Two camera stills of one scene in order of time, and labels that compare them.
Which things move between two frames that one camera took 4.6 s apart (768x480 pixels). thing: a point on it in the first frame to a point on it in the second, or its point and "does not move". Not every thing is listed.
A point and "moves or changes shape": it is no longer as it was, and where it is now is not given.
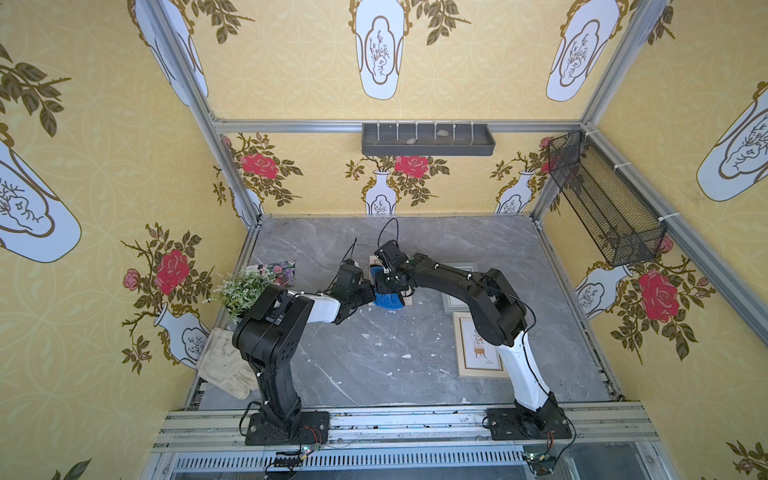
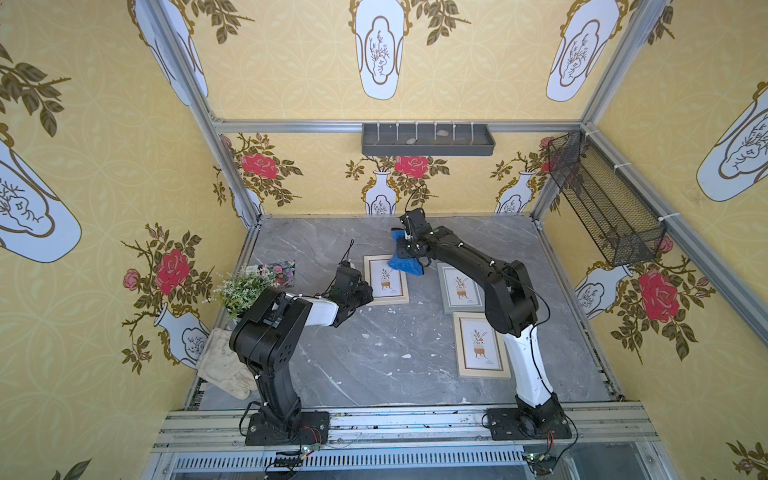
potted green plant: (237, 290) does not move
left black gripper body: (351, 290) does not move
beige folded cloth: (221, 364) does not move
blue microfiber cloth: (390, 301) moves or changes shape
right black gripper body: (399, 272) to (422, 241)
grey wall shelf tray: (427, 139) does not move
